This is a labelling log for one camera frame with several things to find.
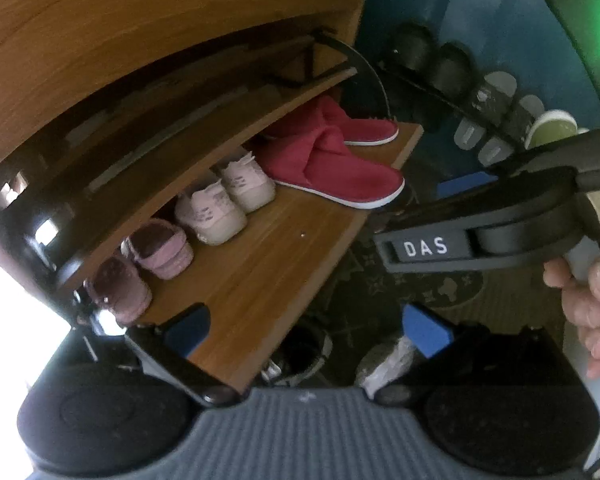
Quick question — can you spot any white pink lace-up sneaker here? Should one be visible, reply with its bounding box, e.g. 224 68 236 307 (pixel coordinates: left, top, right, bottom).
174 180 248 247
219 152 277 213

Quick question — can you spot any pink padded winter shoe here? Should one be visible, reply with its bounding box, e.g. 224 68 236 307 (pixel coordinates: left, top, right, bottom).
121 219 195 281
84 255 153 326

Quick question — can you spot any black and white shoe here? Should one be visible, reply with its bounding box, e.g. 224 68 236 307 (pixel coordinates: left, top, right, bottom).
259 322 334 390

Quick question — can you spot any patterned brown door mat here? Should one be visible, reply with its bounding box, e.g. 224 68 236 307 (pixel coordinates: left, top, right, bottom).
325 195 486 361

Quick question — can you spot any black door shoe rack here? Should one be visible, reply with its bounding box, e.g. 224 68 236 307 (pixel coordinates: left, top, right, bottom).
377 47 528 163

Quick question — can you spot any red fleece slipper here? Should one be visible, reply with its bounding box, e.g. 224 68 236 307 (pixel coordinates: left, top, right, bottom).
257 127 407 211
264 95 401 147

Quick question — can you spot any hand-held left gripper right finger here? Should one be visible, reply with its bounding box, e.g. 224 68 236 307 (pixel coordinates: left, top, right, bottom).
374 303 552 407

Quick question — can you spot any black metal cabinet bracket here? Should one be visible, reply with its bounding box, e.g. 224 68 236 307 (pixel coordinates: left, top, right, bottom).
267 27 392 122

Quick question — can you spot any grey slide slipper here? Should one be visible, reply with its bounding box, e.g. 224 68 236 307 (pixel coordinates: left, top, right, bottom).
454 72 518 150
479 95 546 166

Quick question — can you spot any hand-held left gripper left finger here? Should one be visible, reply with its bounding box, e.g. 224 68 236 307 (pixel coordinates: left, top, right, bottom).
124 303 241 407

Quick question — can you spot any wooden shoe cabinet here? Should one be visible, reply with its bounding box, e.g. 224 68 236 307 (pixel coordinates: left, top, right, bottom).
0 0 426 396

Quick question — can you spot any crumpled whitish thing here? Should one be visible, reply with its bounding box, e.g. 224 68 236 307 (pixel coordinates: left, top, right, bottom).
354 337 420 397

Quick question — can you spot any green flower-shaped slipper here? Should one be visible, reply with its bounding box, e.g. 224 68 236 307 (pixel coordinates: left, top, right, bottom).
524 110 579 152

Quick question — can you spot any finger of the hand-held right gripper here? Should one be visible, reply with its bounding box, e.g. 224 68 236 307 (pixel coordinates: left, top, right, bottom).
371 166 582 276
436 139 579 201

